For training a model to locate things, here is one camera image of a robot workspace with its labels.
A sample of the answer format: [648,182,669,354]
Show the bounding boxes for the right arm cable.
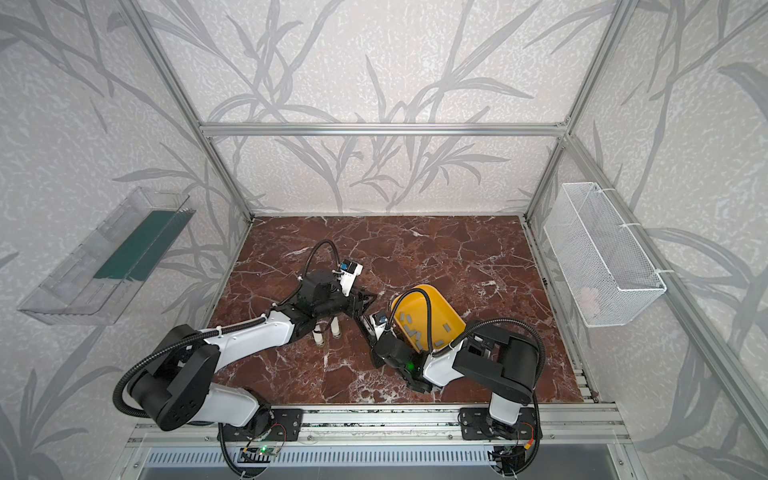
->
[386,287,547,469]

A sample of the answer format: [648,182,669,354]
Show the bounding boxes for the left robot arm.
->
[112,260,376,431]

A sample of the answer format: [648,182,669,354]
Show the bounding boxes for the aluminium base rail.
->
[122,401,631,466]

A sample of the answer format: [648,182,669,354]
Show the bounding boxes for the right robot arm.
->
[368,312,546,449]

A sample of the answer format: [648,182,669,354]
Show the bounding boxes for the yellow plastic tray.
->
[390,284,467,354]

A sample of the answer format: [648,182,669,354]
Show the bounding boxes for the clear plastic wall shelf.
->
[18,187,195,326]

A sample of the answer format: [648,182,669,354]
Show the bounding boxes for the white wire basket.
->
[544,182,667,328]

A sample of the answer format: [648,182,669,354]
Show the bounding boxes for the green circuit board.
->
[238,445,281,464]

